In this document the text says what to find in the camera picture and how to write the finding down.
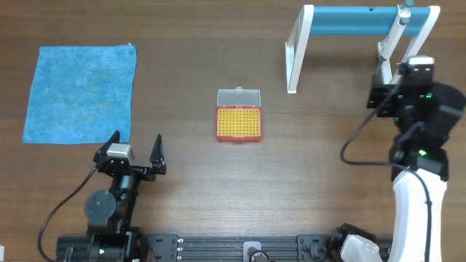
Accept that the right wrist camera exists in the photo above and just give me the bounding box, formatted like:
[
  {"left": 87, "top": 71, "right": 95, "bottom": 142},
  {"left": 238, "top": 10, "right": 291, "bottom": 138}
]
[{"left": 406, "top": 55, "right": 436, "bottom": 76}]

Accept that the red and yellow tip box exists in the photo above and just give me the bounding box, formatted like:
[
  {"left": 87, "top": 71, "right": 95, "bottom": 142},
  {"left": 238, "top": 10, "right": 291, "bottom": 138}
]
[{"left": 216, "top": 86, "right": 263, "bottom": 143}]

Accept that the blue cloth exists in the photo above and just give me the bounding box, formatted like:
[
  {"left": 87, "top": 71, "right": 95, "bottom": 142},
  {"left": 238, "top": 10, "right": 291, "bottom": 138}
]
[{"left": 22, "top": 44, "right": 138, "bottom": 145}]

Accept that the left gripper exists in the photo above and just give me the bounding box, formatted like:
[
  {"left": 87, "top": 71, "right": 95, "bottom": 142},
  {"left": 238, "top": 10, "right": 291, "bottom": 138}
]
[{"left": 93, "top": 130, "right": 167, "bottom": 182}]

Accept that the mounting rail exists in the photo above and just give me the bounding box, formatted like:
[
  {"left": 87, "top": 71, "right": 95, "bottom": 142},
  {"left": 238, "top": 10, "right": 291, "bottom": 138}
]
[{"left": 56, "top": 234, "right": 394, "bottom": 262}]

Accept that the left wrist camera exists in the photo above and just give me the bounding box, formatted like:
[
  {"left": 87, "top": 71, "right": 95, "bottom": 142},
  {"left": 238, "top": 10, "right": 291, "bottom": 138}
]
[{"left": 106, "top": 143, "right": 136, "bottom": 163}]

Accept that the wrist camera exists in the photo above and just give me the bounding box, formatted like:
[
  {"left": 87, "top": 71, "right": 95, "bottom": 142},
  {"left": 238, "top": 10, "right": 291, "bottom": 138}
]
[
  {"left": 406, "top": 55, "right": 436, "bottom": 76},
  {"left": 106, "top": 143, "right": 136, "bottom": 163}
]

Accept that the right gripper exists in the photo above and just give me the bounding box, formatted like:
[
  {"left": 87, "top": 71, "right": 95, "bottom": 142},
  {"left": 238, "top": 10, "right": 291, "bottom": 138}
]
[{"left": 366, "top": 74, "right": 402, "bottom": 118}]

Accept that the white and blue stand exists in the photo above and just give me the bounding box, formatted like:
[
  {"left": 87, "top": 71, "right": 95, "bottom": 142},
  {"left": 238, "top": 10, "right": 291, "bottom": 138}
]
[{"left": 285, "top": 4, "right": 441, "bottom": 95}]

